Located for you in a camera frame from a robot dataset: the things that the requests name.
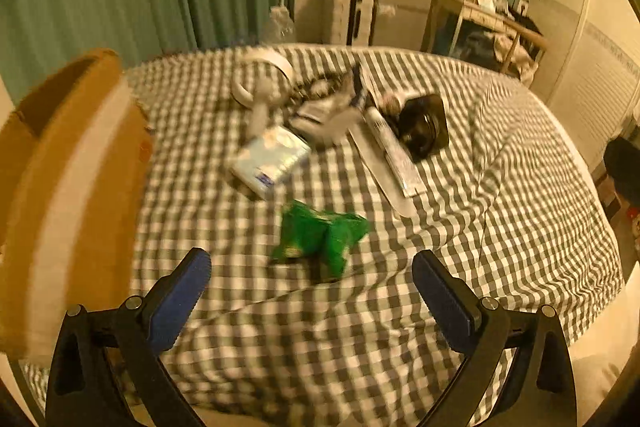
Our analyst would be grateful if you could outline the white ring-shaped device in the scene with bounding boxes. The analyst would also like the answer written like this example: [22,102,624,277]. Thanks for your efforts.
[231,48,295,138]

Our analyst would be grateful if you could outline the checkered bed sheet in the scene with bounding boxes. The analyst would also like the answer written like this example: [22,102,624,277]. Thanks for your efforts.
[20,43,626,423]

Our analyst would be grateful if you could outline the white toothpaste tube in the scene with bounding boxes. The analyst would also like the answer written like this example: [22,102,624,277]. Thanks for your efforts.
[365,104,426,196]

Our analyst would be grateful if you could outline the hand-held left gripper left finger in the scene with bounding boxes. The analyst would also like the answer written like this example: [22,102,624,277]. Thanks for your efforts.
[46,248,212,427]

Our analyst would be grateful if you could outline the dark round object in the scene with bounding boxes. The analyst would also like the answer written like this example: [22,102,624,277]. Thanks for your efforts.
[602,138,640,208]

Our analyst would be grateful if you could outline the brown cardboard box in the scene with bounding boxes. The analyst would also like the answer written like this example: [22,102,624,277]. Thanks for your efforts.
[0,48,153,360]

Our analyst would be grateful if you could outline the pile of clothes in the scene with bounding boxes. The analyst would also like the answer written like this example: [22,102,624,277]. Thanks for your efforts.
[492,14,546,80]

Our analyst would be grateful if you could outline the wooden desk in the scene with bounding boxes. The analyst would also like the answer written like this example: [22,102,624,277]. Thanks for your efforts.
[422,0,548,82]

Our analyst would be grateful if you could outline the green snack packet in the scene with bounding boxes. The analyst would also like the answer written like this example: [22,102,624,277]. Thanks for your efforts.
[270,200,371,283]

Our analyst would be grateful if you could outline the white blue tissue pack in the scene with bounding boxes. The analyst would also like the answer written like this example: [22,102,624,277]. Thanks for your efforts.
[229,124,312,200]

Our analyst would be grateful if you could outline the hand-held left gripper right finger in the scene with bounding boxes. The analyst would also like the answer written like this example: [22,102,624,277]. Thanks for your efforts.
[412,249,576,427]

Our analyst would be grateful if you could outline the grey small fridge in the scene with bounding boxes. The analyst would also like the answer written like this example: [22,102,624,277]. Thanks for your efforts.
[370,0,443,52]

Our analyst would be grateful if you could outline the white suitcase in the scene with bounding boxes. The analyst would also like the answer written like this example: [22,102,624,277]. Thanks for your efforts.
[320,0,376,46]

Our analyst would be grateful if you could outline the flat white box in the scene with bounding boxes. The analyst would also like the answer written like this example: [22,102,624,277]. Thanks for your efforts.
[347,67,428,215]

